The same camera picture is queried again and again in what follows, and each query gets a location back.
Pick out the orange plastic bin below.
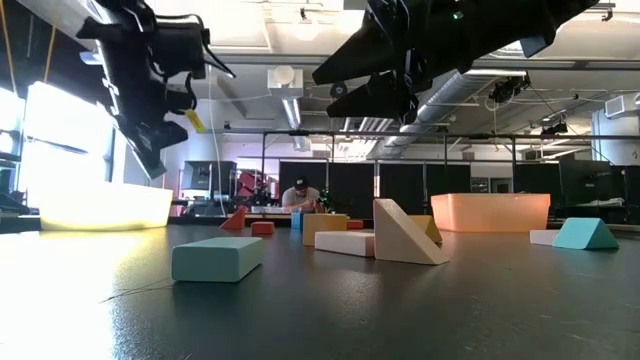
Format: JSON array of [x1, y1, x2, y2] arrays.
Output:
[[430, 193, 552, 234]]

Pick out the silver ventilation duct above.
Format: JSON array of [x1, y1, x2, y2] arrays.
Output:
[[379, 69, 531, 156]]

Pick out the yellow plastic bin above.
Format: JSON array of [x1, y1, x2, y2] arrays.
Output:
[[38, 182, 174, 232]]

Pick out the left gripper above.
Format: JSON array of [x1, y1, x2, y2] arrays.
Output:
[[98, 18, 212, 181]]

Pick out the orange yellow wedge block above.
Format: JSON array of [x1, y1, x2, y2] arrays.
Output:
[[409, 214, 444, 245]]

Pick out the yellow label tag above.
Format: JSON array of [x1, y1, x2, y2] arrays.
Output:
[[185, 108, 207, 135]]

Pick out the beige wooden wedge block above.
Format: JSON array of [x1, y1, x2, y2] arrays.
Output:
[[372, 198, 452, 266]]

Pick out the black ceiling spotlight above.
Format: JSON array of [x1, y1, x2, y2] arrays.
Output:
[[539, 121, 569, 137], [488, 74, 531, 105]]

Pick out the yellow hanging cable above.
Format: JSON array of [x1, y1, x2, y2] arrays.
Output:
[[42, 24, 57, 84]]

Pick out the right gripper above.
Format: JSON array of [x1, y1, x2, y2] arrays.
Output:
[[312, 0, 481, 122]]

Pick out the black partition screen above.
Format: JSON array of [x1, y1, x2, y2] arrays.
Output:
[[278, 160, 472, 219]]

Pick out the yellow cube block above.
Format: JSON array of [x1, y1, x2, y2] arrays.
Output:
[[302, 213, 349, 247]]

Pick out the black equipment box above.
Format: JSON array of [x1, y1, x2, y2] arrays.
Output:
[[180, 160, 239, 202]]

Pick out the white ceiling duct box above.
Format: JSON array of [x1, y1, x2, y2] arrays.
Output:
[[266, 64, 305, 100]]

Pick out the white block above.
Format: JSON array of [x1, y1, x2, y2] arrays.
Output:
[[529, 229, 561, 247]]

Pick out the mint green rectangular block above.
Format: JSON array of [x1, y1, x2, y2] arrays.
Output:
[[171, 236, 265, 284]]

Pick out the person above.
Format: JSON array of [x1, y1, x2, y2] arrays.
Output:
[[281, 175, 326, 215]]

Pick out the red triangular block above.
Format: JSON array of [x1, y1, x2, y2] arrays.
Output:
[[219, 205, 247, 232]]

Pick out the black metal rack frame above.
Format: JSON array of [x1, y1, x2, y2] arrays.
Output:
[[197, 128, 640, 221]]

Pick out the white wall air unit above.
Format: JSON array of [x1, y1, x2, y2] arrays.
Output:
[[603, 92, 640, 120]]

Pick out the mint green triangular block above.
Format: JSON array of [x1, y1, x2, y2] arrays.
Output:
[[551, 216, 620, 251]]

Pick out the white hanging cable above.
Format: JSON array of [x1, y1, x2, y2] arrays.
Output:
[[207, 64, 227, 217]]

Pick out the black table mat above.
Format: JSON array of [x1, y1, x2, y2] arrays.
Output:
[[0, 222, 640, 360]]

